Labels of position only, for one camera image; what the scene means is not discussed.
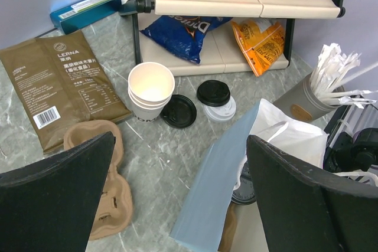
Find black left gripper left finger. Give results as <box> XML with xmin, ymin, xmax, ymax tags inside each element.
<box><xmin>1</xmin><ymin>132</ymin><xmax>116</xmax><ymax>251</ymax></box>

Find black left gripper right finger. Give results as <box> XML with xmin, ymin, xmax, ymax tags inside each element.
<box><xmin>246</xmin><ymin>135</ymin><xmax>377</xmax><ymax>251</ymax></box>

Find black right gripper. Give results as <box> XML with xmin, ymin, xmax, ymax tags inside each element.
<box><xmin>323</xmin><ymin>127</ymin><xmax>377</xmax><ymax>172</ymax></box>

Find light blue paper bag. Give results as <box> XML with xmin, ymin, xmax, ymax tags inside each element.
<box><xmin>170</xmin><ymin>98</ymin><xmax>378</xmax><ymax>252</ymax></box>

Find white paper cup stack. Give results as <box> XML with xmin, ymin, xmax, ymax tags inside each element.
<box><xmin>128</xmin><ymin>62</ymin><xmax>175</xmax><ymax>123</ymax></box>

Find separated brown cup carrier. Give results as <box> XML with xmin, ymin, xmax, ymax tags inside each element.
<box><xmin>218</xmin><ymin>202</ymin><xmax>237</xmax><ymax>252</ymax></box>

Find white plastic cup lids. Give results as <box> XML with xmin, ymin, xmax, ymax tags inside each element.
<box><xmin>203</xmin><ymin>96</ymin><xmax>237</xmax><ymax>122</ymax></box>

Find brown coffee bean bag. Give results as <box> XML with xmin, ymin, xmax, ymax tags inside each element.
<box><xmin>1</xmin><ymin>31</ymin><xmax>131</xmax><ymax>153</ymax></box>

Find brown pulp cup carrier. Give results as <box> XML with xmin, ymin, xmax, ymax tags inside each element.
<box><xmin>63</xmin><ymin>120</ymin><xmax>133</xmax><ymax>241</ymax></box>

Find grey cup of stirrers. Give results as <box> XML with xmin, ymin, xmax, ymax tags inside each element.
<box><xmin>273</xmin><ymin>43</ymin><xmax>377</xmax><ymax>122</ymax></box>

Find orange snack bag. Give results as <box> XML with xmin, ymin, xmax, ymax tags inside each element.
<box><xmin>231</xmin><ymin>18</ymin><xmax>285</xmax><ymax>77</ymax></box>

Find cream checkered shelf rack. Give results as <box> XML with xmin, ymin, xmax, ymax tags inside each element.
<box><xmin>130</xmin><ymin>0</ymin><xmax>345</xmax><ymax>76</ymax></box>

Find blue R&O box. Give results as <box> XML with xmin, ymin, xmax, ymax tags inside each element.
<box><xmin>50</xmin><ymin>0</ymin><xmax>128</xmax><ymax>34</ymax></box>

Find blue chip bag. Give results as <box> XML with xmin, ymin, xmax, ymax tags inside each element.
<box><xmin>141</xmin><ymin>15</ymin><xmax>231</xmax><ymax>64</ymax></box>

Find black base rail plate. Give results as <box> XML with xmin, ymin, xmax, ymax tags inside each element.
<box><xmin>324</xmin><ymin>104</ymin><xmax>377</xmax><ymax>148</ymax></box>

